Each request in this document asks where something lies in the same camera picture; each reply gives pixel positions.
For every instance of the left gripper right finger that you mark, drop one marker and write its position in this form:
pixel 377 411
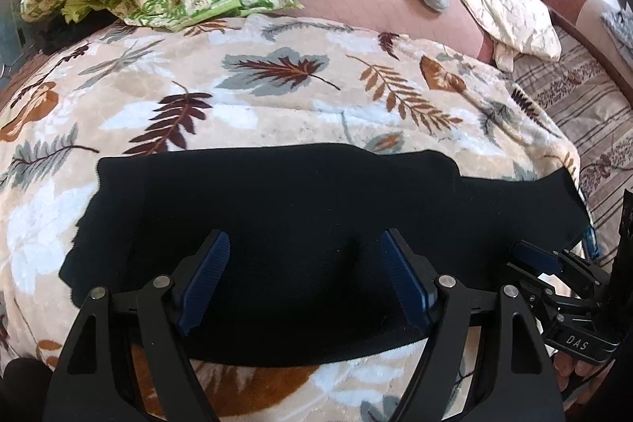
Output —
pixel 512 378

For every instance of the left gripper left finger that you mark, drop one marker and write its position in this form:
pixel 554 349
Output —
pixel 95 378

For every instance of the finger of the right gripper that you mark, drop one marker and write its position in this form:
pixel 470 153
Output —
pixel 544 304
pixel 570 268

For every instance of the black pants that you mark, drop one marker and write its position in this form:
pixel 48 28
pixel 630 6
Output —
pixel 305 283

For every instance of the person's right hand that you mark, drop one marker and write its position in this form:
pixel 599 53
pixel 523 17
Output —
pixel 590 377

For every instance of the cream floral crumpled cloth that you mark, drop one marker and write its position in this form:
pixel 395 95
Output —
pixel 517 27

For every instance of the brown padded headboard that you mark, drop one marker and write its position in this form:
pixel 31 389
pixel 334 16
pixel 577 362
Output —
pixel 582 19

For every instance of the leaf-pattern fleece blanket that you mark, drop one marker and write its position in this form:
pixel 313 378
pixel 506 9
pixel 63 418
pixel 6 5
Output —
pixel 231 83

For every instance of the pink bed sheet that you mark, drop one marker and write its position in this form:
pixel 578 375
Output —
pixel 455 27

